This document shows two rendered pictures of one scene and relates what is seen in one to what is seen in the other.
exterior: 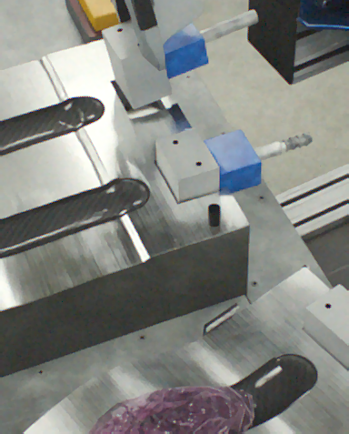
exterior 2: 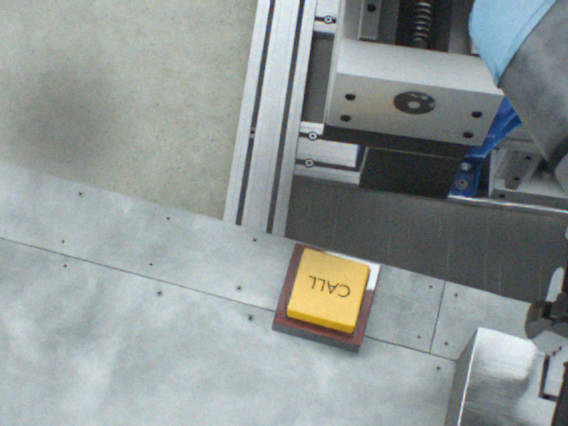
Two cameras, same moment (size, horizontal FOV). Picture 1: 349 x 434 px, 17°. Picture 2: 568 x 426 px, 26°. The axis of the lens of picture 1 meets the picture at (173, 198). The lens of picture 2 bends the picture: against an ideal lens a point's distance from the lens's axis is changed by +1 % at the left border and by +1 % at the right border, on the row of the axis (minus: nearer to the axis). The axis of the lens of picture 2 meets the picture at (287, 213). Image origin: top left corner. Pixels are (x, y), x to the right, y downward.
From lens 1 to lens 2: 0.97 m
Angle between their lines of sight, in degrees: 37
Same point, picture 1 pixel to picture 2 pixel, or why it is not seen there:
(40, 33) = (290, 378)
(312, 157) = (113, 128)
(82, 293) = not seen: outside the picture
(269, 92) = (0, 96)
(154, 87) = not seen: outside the picture
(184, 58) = not seen: outside the picture
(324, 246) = (300, 223)
